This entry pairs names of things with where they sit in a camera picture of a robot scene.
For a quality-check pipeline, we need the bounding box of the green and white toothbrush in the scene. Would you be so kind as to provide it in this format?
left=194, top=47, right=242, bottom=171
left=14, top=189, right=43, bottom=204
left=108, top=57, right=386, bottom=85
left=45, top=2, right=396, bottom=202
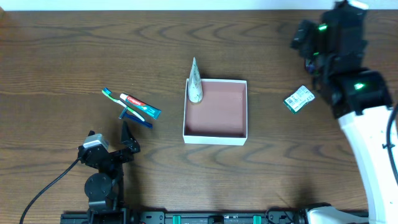
left=101, top=88, right=145, bottom=121

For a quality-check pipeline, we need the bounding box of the red green Colgate toothpaste tube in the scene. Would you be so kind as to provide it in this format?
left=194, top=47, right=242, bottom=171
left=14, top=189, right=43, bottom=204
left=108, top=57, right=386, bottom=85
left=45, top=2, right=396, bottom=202
left=119, top=93, right=162, bottom=119

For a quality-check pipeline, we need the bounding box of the clear pump spray bottle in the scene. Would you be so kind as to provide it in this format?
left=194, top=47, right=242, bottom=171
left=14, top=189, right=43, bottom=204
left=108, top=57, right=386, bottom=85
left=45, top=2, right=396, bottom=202
left=304, top=59, right=317, bottom=75

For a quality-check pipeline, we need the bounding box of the white leaf-print lotion tube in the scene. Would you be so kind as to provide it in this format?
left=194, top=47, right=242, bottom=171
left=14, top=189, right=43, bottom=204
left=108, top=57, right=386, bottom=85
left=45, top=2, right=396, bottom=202
left=187, top=58, right=203, bottom=103

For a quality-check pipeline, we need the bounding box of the blue disposable razor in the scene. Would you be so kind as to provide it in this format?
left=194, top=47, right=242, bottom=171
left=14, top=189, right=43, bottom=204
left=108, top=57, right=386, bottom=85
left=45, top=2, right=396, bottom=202
left=119, top=108, right=152, bottom=129

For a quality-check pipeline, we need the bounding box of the green and white soap packet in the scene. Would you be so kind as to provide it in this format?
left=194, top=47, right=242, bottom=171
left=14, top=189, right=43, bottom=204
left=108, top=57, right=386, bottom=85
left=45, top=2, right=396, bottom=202
left=284, top=85, right=315, bottom=114

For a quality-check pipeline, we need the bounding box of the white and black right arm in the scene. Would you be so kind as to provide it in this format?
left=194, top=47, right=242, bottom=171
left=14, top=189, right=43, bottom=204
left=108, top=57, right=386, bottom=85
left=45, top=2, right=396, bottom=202
left=291, top=1, right=397, bottom=223

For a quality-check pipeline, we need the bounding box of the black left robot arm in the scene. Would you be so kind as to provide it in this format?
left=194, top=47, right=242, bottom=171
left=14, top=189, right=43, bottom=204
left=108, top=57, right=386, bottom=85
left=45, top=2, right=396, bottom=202
left=78, top=122, right=141, bottom=223

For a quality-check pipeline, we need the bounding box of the white box with red interior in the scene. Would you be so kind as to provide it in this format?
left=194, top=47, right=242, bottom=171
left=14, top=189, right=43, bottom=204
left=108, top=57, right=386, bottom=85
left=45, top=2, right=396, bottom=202
left=182, top=78, right=248, bottom=146

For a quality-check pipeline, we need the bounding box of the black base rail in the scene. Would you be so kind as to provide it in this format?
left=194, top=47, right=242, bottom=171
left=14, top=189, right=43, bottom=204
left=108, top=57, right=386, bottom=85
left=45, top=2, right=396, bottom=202
left=60, top=209, right=308, bottom=224

